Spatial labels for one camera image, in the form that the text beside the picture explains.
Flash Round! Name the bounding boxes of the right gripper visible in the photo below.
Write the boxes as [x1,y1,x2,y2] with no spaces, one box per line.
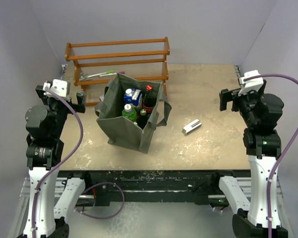
[220,86,265,127]

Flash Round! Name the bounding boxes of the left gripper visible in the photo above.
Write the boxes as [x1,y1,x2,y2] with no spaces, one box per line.
[36,85,84,137]

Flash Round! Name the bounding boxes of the orange soda plastic bottle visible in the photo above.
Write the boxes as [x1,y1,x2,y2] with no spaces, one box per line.
[122,104,137,122]

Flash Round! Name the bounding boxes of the green canvas bag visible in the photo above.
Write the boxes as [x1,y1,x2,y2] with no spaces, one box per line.
[95,73,172,153]

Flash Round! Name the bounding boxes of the blue juice carton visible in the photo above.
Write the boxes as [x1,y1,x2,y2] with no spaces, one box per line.
[124,88,143,110]

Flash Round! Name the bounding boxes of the cola glass bottle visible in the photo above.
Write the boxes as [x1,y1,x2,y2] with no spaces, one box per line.
[143,85,156,114]

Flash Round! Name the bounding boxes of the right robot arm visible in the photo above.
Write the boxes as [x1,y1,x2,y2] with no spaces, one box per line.
[211,89,289,238]

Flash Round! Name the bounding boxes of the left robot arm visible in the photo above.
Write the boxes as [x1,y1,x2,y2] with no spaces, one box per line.
[20,79,85,238]

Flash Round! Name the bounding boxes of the white stapler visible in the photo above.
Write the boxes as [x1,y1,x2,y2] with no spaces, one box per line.
[182,119,202,135]

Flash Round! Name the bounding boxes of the wooden shelf rack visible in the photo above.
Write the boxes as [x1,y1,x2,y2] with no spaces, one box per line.
[65,37,170,106]

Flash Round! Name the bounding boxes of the magenta capped marker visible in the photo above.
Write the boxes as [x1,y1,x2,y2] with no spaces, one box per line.
[98,71,125,77]

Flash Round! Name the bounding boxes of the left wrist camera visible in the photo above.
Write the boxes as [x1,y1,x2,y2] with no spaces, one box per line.
[43,79,71,102]

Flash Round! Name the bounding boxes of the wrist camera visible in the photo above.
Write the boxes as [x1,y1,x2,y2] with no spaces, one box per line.
[43,79,71,102]
[238,70,264,96]

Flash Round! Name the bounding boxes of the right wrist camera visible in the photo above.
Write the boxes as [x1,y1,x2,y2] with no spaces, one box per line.
[238,70,264,96]

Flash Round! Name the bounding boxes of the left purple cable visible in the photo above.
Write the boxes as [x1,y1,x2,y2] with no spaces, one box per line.
[32,86,84,238]

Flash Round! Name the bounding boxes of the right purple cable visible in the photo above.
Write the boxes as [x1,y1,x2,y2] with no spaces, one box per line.
[243,73,298,238]

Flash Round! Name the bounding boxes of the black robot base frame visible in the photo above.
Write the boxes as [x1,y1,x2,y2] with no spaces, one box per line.
[58,170,251,206]

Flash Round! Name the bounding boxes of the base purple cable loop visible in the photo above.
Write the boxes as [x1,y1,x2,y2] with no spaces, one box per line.
[74,182,125,220]

